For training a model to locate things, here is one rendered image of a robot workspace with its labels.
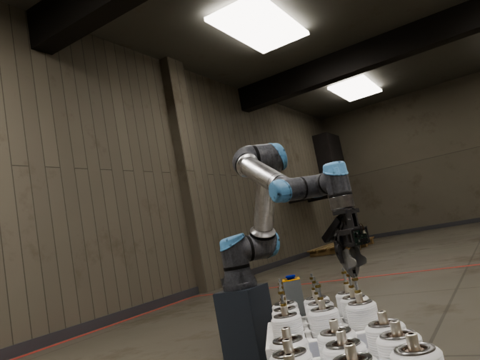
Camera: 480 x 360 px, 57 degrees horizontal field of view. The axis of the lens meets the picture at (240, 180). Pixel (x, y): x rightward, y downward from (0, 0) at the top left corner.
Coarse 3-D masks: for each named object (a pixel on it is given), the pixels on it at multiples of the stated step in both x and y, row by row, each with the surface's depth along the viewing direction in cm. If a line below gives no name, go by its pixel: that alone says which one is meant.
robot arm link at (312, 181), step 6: (318, 174) 149; (306, 180) 146; (312, 180) 146; (318, 180) 146; (312, 186) 146; (318, 186) 146; (312, 192) 146; (318, 192) 147; (324, 192) 145; (306, 198) 147
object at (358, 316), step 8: (368, 304) 134; (352, 312) 135; (360, 312) 134; (368, 312) 134; (376, 312) 135; (352, 320) 135; (360, 320) 134; (368, 320) 133; (352, 328) 136; (360, 328) 134
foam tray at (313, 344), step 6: (342, 318) 154; (270, 324) 165; (306, 324) 154; (342, 324) 145; (348, 324) 143; (270, 330) 156; (306, 330) 146; (270, 336) 146; (306, 336) 137; (360, 336) 130; (270, 342) 139; (312, 342) 131; (366, 342) 130; (312, 348) 131; (318, 348) 131; (270, 354) 132; (312, 354) 131; (318, 354) 130
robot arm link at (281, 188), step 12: (240, 156) 172; (252, 156) 172; (240, 168) 171; (252, 168) 162; (264, 168) 158; (264, 180) 153; (276, 180) 144; (288, 180) 144; (300, 180) 145; (276, 192) 142; (288, 192) 142; (300, 192) 144
